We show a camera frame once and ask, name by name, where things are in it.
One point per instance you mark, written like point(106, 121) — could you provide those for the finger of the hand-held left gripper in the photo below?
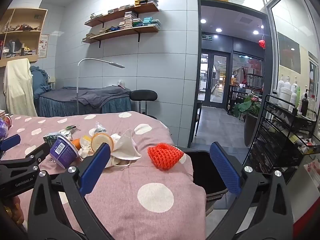
point(37, 152)
point(11, 141)

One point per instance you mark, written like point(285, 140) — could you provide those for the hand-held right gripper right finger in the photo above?
point(225, 170)

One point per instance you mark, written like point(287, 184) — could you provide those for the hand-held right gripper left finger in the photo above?
point(96, 167)

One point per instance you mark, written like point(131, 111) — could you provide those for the white tissue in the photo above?
point(85, 150)

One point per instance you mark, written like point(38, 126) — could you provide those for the purple yogurt cup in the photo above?
point(62, 152)

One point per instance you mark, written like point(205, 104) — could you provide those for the black trash bin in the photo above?
point(200, 172)

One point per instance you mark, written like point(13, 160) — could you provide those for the orange peel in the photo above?
point(76, 143)

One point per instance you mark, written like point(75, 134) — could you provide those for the red foam fruit net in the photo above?
point(163, 155)

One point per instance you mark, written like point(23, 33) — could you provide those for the person's left hand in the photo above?
point(15, 206)

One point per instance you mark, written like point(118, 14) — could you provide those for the purple plastic bag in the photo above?
point(3, 128)

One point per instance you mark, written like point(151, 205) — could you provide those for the green snack wrapper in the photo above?
point(50, 138)

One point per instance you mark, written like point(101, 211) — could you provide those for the red paper cup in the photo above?
point(8, 122)

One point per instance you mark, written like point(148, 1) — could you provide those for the round lid with orange rim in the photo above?
point(100, 141)

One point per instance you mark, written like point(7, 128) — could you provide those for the pink polka dot blanket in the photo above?
point(125, 180)

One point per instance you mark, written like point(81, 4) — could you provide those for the white foil lid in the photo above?
point(65, 133)

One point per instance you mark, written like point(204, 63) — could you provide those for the white face mask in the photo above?
point(125, 147)

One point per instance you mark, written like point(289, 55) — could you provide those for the crumpled clear plastic wrapper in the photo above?
point(100, 127)

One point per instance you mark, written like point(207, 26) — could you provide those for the green leafy stem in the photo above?
point(71, 127)

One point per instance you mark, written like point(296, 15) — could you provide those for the cream coat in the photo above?
point(20, 87)

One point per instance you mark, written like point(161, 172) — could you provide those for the blue duvet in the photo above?
point(40, 82)

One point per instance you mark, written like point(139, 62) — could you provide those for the potted green plant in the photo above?
point(246, 107)

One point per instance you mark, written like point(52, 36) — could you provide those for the massage bed with grey cover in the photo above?
point(95, 97)

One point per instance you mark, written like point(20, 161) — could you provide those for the dark display table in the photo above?
point(240, 90)

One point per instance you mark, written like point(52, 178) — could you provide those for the black stool chair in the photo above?
point(143, 95)

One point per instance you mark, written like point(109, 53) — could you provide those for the glass double door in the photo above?
point(217, 77)

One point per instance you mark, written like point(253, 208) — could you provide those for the white plastic jar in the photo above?
point(284, 97)

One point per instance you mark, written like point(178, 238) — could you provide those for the red white carton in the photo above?
point(308, 212)

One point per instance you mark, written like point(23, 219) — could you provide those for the green bottle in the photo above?
point(298, 97)

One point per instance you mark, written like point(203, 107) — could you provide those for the black pump bottle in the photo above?
point(304, 105)

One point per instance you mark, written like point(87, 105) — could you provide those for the white pump bottle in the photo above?
point(287, 83)
point(281, 82)

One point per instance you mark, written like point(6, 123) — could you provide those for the white floor lamp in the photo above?
point(100, 59)

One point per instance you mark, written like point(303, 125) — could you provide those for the red hanging ornament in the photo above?
point(262, 43)

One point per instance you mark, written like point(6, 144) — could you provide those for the green exit sign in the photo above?
point(207, 36)

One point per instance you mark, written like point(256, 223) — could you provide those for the stacks of small boxes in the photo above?
point(147, 1)

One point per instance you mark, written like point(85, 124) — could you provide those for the wall poster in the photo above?
point(44, 45)

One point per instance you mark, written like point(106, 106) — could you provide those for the wooden wall cabinet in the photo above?
point(43, 30)

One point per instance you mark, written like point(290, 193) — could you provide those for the dark door frame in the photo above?
point(198, 55)

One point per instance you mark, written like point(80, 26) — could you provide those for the wooden wall shelf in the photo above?
point(125, 32)
point(125, 13)

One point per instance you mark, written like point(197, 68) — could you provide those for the wooden wall shelves with boxes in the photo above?
point(130, 18)

